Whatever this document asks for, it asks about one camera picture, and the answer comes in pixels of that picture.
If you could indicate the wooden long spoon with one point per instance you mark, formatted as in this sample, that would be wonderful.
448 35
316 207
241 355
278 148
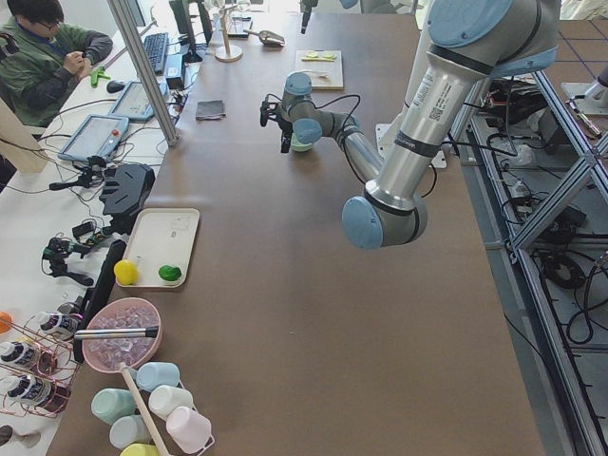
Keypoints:
142 407

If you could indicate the blue teach pendant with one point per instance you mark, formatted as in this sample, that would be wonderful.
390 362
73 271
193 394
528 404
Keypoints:
133 104
98 136

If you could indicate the metal scoop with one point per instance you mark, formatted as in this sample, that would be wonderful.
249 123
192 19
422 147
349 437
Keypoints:
267 38

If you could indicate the yellow lemon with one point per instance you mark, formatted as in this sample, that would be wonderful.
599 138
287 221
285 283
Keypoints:
126 272

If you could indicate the computer mouse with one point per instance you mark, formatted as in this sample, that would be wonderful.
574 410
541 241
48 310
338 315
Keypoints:
114 86

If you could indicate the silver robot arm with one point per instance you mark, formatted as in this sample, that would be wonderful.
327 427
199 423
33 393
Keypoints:
306 8

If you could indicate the copper wire bottle rack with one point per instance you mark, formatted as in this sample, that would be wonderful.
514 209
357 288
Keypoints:
37 364

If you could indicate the light green bowl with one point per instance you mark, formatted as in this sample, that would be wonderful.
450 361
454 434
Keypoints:
298 146

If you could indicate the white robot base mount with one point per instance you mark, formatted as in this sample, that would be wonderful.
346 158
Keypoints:
397 133

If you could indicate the grey folded cloth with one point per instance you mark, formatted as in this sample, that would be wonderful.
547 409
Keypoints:
210 110

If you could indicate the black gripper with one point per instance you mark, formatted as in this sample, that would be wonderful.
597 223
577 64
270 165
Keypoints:
285 127

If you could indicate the blue teach pendant near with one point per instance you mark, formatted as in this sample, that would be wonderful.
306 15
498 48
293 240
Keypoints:
98 136

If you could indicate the green lime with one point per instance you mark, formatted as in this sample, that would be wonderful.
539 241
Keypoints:
169 272

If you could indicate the light blue cup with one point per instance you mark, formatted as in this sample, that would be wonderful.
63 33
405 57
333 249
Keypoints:
154 374

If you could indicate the yellow cup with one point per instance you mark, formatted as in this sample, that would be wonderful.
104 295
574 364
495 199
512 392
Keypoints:
140 449

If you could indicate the pink bowl of ice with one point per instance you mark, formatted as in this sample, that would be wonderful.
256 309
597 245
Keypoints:
105 355

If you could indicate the aluminium frame post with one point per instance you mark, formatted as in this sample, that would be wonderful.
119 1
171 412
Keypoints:
125 21

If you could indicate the person in green jacket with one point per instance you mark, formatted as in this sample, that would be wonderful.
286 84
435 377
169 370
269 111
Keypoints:
53 57

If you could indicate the bamboo cutting board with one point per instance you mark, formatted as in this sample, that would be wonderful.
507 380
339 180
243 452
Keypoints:
335 69

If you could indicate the mint green cup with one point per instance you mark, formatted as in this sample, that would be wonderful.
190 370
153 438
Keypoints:
109 405

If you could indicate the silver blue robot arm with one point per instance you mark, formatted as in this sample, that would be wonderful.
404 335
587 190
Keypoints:
464 42

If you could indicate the white cup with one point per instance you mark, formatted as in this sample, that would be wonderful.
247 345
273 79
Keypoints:
163 400

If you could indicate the wooden mug tree stand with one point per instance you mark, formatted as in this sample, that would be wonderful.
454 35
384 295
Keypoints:
227 53

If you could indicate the blue teach pendant far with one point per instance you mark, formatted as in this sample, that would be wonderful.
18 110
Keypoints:
133 104

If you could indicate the pale blue cup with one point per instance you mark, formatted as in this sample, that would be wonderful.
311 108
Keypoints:
129 430

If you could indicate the pink cup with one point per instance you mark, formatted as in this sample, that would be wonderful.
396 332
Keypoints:
190 430

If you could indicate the black keyboard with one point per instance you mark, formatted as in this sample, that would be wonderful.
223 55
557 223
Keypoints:
156 47

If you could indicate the metal tongs on bowl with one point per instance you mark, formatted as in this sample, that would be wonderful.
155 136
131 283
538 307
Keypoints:
93 334

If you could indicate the cream tray with bear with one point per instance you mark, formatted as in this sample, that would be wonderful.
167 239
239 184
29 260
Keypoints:
162 236

